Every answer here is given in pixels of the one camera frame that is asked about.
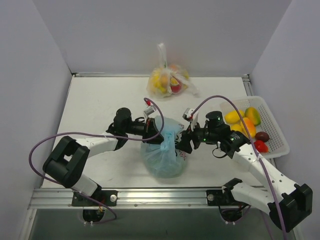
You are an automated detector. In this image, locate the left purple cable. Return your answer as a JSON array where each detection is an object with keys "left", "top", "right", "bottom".
[{"left": 28, "top": 97, "right": 166, "bottom": 225}]

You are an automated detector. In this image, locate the aluminium front rail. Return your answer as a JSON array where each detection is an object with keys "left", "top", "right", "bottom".
[{"left": 29, "top": 188, "right": 283, "bottom": 210}]

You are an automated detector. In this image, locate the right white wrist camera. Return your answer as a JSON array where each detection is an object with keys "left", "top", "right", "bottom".
[{"left": 182, "top": 108, "right": 199, "bottom": 132}]

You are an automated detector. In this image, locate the orange yellow fake mango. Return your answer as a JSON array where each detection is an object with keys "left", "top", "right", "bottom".
[{"left": 245, "top": 106, "right": 261, "bottom": 126}]

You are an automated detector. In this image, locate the orange fake fruit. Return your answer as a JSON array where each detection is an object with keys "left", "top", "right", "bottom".
[{"left": 240, "top": 117, "right": 256, "bottom": 138}]

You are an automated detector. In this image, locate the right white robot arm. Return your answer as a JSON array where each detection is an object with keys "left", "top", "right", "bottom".
[{"left": 176, "top": 108, "right": 313, "bottom": 233}]

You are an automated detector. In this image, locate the purple cable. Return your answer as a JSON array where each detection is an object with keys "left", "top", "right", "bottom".
[
  {"left": 191, "top": 95, "right": 288, "bottom": 240},
  {"left": 28, "top": 97, "right": 166, "bottom": 225}
]

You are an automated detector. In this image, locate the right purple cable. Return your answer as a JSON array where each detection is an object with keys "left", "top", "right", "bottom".
[{"left": 191, "top": 95, "right": 288, "bottom": 240}]

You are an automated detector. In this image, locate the dark red fake plum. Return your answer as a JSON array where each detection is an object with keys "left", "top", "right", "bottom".
[{"left": 255, "top": 131, "right": 270, "bottom": 143}]

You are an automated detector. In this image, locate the white plastic basket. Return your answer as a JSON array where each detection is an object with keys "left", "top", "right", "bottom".
[{"left": 231, "top": 96, "right": 290, "bottom": 159}]

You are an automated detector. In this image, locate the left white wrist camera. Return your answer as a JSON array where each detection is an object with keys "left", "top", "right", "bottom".
[{"left": 143, "top": 105, "right": 157, "bottom": 121}]

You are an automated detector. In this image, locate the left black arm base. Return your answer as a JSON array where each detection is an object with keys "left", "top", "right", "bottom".
[{"left": 71, "top": 187, "right": 118, "bottom": 226}]

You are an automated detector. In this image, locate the yellow fake pear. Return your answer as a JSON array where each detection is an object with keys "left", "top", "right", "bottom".
[{"left": 230, "top": 124, "right": 242, "bottom": 132}]

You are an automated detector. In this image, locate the clear tied bag of fruits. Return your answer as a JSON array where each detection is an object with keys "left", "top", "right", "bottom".
[{"left": 146, "top": 43, "right": 199, "bottom": 98}]

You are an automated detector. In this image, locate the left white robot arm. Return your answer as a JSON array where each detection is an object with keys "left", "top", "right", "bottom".
[{"left": 42, "top": 106, "right": 165, "bottom": 206}]

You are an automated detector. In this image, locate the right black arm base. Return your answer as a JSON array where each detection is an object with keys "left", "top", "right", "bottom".
[{"left": 206, "top": 178, "right": 251, "bottom": 226}]

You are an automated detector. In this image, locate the red fake bell pepper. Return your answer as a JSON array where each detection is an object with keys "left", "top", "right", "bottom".
[{"left": 254, "top": 140, "right": 269, "bottom": 153}]

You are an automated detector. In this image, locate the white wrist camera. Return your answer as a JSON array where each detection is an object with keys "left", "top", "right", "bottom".
[
  {"left": 182, "top": 108, "right": 199, "bottom": 132},
  {"left": 143, "top": 105, "right": 157, "bottom": 121}
]

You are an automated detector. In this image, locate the light blue plastic bag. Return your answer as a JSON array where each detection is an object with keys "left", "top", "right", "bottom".
[{"left": 140, "top": 116, "right": 187, "bottom": 179}]

